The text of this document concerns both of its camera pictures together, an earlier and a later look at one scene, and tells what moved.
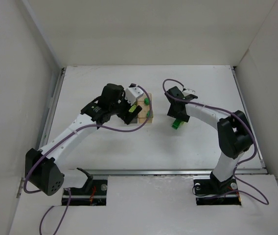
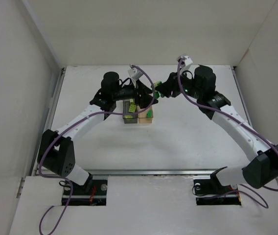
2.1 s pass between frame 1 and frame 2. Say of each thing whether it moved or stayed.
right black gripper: moved
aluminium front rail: stayed
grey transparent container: stayed
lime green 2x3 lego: stayed
